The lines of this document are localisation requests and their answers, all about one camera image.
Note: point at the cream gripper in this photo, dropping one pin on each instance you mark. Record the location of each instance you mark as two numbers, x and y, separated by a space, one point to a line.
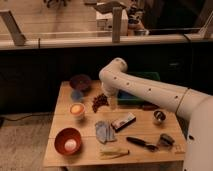
112 100

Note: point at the dark red grape bunch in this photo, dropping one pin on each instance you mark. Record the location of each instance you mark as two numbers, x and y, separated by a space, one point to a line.
100 100

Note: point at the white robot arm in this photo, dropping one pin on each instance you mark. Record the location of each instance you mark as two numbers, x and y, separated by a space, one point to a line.
194 106

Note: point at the purple bowl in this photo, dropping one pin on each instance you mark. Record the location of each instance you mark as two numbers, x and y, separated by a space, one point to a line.
81 82

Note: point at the red bowl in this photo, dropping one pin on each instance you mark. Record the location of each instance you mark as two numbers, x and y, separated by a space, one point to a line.
63 136

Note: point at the blue object in bin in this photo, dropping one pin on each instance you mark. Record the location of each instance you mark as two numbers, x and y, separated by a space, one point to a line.
124 96

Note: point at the green plastic bin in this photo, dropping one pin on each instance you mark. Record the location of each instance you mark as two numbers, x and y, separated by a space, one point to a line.
135 100

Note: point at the blue grey cloth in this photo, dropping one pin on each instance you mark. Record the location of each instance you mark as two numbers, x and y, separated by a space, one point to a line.
104 132

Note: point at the small blue cup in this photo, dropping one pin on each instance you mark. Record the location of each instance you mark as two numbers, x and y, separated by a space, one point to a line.
77 96

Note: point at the white cup with orange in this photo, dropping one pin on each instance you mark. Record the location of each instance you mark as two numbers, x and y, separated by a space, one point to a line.
77 110

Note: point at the wooden table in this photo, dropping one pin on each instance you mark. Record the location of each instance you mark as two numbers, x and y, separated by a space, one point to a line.
89 152

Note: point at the small metal cup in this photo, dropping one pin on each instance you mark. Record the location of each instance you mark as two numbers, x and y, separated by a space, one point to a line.
159 117

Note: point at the white ball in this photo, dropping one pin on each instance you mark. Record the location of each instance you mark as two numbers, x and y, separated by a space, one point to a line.
70 145

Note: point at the dark brown sponge block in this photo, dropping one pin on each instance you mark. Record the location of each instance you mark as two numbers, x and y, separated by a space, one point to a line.
166 140

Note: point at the white box in background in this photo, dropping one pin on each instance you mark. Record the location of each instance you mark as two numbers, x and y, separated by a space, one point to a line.
104 22

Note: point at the black handled tool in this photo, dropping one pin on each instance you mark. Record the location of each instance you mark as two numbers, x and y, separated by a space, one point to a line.
142 143

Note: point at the grey middle post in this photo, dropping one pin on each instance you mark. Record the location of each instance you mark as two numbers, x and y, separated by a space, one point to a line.
116 27

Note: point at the grey post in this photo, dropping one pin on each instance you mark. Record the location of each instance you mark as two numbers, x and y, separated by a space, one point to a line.
116 27
17 36

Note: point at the grey left post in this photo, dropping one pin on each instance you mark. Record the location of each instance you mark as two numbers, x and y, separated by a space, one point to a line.
17 36

